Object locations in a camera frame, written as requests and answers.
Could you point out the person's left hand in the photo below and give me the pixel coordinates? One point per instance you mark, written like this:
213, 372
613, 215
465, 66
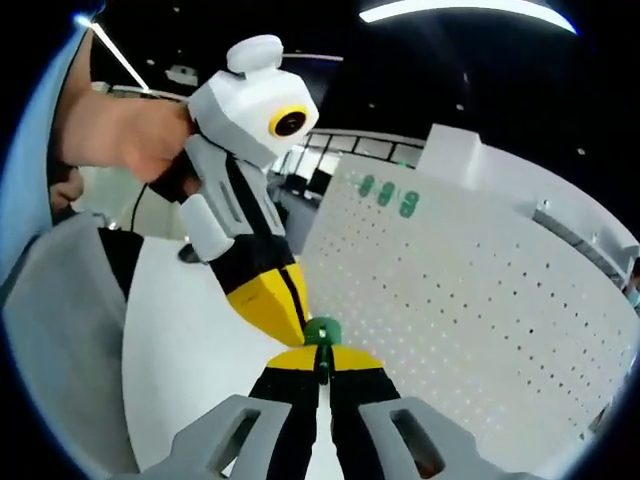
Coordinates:
150, 135

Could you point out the grey metal rail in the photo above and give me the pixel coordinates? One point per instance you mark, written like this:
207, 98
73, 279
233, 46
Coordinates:
580, 232

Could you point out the white partition block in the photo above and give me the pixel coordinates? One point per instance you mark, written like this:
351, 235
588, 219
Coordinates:
525, 175

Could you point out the white mesh office chair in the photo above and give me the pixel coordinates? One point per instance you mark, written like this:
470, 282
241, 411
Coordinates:
60, 325

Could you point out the ceiling light strip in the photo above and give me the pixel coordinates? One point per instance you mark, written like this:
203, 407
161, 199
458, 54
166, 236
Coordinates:
470, 11
117, 50

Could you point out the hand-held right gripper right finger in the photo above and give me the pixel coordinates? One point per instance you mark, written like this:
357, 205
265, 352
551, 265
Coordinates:
365, 390

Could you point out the white perforated mounting plate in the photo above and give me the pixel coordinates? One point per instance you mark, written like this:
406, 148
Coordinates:
450, 300

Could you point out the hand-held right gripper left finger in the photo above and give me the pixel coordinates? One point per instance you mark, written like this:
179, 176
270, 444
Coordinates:
290, 400

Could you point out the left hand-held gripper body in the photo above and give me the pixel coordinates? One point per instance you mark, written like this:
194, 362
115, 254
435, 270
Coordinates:
245, 110

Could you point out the person's torso in blue shirt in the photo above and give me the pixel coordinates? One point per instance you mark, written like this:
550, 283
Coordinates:
30, 150

